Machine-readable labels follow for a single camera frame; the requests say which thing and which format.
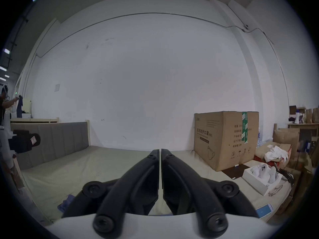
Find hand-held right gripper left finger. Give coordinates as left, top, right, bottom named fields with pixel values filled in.
left=61, top=149, right=160, bottom=235

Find white hand controller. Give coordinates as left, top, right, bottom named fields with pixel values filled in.
left=268, top=166, right=277, bottom=184
left=250, top=164, right=270, bottom=179

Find large brown cardboard carton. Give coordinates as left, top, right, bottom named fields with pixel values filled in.
left=194, top=111, right=260, bottom=172

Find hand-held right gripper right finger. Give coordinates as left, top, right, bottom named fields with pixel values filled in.
left=161, top=149, right=260, bottom=235

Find dark blue garment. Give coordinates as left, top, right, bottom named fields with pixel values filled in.
left=57, top=194, right=76, bottom=212

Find eyeglasses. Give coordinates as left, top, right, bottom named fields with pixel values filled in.
left=268, top=185, right=283, bottom=197

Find white crumpled cloth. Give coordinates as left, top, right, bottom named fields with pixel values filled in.
left=264, top=145, right=290, bottom=163

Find dark flat board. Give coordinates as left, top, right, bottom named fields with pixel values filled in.
left=221, top=162, right=250, bottom=181

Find wooden table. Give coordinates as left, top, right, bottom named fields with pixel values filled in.
left=287, top=105, right=319, bottom=137

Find stack of brown cartons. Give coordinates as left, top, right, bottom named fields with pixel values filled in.
left=273, top=127, right=319, bottom=216

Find grey padded headboard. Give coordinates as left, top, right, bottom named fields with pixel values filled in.
left=10, top=120, right=90, bottom=171

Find bed with beige sheet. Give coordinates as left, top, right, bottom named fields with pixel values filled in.
left=15, top=145, right=293, bottom=230

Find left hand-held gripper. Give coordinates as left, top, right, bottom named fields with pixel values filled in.
left=0, top=124, right=41, bottom=164

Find low brown carton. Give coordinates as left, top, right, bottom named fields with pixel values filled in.
left=254, top=142, right=292, bottom=164

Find white open box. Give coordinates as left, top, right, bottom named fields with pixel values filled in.
left=242, top=163, right=283, bottom=196

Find pack of water bottles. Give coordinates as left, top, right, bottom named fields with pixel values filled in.
left=257, top=128, right=273, bottom=147

